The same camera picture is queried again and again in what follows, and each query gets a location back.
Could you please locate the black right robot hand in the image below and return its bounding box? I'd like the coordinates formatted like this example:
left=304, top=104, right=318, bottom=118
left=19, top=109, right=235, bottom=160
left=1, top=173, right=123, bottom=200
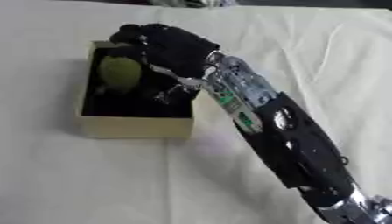
left=107, top=23, right=222, bottom=105

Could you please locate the tan cardboard box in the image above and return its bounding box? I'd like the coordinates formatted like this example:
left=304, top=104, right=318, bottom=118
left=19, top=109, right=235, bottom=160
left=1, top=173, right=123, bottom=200
left=73, top=40, right=196, bottom=139

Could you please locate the green toy fruit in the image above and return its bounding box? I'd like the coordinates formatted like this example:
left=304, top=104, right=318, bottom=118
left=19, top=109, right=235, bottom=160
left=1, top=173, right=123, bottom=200
left=96, top=55, right=143, bottom=90

